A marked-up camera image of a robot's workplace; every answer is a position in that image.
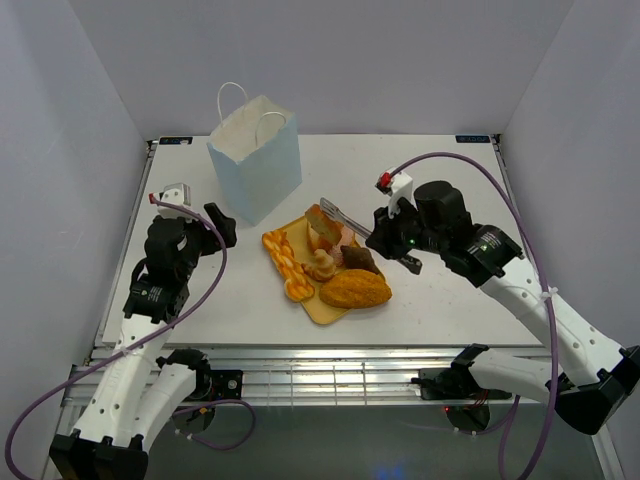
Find round white-orange bread loaf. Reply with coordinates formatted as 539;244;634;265
305;204;343;252

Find brown oval crusty bread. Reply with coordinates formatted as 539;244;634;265
319;269;392;309

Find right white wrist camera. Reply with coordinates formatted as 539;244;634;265
376;169;413;219

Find light blue paper bag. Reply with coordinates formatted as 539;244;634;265
207;95;302;226

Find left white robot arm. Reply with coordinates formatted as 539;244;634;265
49;199;237;479

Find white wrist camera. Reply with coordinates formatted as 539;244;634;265
149;183;191;219
376;169;413;219

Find aluminium table frame rail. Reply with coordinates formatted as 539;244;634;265
62;344;596;407

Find orange braided bread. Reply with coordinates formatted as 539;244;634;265
262;230;315;303

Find pink sugared donut bread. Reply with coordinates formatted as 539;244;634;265
328;232;356;267

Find metal food tongs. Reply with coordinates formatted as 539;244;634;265
319;197;424;275

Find small croissant bread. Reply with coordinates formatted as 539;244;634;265
302;249;336;282

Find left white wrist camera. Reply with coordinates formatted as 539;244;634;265
149;183;191;219

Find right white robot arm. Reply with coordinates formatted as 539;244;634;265
366;173;639;435

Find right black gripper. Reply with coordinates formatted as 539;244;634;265
364;197;445;260

